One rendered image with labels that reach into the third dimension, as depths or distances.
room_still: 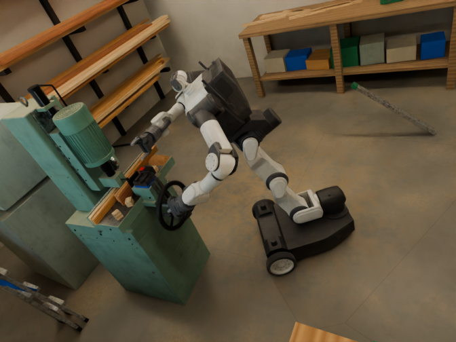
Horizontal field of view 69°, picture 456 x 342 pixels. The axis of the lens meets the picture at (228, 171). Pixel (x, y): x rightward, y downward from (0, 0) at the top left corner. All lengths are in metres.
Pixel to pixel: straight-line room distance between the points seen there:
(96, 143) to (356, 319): 1.75
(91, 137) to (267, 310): 1.48
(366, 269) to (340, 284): 0.19
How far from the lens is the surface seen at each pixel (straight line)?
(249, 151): 1.87
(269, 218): 2.48
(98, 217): 1.98
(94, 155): 1.88
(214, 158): 1.37
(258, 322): 2.28
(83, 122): 1.81
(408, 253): 2.45
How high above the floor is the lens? 1.99
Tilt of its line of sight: 36 degrees down
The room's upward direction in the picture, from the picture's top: 22 degrees counter-clockwise
